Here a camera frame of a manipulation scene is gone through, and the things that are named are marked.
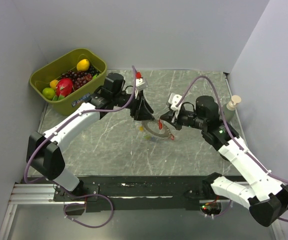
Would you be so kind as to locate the soap pump bottle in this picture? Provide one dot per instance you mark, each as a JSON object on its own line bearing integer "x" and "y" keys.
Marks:
{"x": 229, "y": 109}

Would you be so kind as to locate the yellow lemon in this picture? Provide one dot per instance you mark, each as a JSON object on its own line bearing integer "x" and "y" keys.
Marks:
{"x": 83, "y": 65}

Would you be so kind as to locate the dark red grape bunch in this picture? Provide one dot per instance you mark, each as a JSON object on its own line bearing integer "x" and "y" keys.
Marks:
{"x": 80, "y": 78}

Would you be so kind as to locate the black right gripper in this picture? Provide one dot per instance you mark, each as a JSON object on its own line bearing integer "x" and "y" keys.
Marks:
{"x": 168, "y": 117}

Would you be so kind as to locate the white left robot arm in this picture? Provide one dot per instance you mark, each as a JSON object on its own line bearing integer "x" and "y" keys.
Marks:
{"x": 44, "y": 151}

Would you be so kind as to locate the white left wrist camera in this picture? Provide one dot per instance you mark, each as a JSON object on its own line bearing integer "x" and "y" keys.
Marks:
{"x": 141, "y": 84}

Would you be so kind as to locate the small orange fruit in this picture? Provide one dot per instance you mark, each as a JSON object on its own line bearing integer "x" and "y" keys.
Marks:
{"x": 53, "y": 83}

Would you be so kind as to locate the green lime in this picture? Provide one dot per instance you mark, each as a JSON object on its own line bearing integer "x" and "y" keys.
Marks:
{"x": 49, "y": 93}

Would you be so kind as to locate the aluminium rail frame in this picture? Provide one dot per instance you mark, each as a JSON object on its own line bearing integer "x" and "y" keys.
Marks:
{"x": 26, "y": 194}

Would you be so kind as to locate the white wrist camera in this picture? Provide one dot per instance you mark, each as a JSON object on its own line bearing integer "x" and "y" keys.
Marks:
{"x": 174, "y": 101}
{"x": 141, "y": 84}

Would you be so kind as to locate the olive green plastic bin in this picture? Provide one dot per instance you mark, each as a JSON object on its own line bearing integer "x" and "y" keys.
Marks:
{"x": 42, "y": 77}

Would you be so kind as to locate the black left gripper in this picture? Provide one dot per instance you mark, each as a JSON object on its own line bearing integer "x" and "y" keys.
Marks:
{"x": 140, "y": 108}

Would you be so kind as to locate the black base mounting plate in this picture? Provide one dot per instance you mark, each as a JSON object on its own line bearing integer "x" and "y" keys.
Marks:
{"x": 105, "y": 193}

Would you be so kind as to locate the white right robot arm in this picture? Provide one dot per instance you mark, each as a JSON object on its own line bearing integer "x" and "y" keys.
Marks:
{"x": 265, "y": 197}

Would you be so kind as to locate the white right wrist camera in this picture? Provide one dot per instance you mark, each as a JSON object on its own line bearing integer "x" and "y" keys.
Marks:
{"x": 174, "y": 101}

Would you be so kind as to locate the red dragon fruit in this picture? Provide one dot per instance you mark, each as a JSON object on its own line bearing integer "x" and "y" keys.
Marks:
{"x": 64, "y": 88}

